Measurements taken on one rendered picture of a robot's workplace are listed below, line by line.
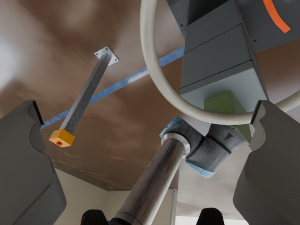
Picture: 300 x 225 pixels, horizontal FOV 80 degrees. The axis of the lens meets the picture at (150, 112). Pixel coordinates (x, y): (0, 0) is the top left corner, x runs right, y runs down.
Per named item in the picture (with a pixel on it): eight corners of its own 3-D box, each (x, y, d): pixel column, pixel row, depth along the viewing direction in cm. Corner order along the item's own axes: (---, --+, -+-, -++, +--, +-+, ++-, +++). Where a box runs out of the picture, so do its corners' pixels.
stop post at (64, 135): (93, 52, 197) (39, 138, 131) (107, 45, 187) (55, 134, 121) (106, 66, 209) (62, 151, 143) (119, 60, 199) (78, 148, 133)
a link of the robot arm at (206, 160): (223, 152, 102) (204, 176, 101) (199, 132, 103) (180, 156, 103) (235, 157, 86) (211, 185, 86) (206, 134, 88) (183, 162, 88)
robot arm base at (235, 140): (252, 147, 91) (239, 162, 91) (224, 132, 108) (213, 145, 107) (235, 128, 82) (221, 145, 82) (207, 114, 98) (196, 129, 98)
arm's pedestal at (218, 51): (258, 40, 156) (286, 118, 105) (203, 64, 185) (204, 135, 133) (239, -15, 129) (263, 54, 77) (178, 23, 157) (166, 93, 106)
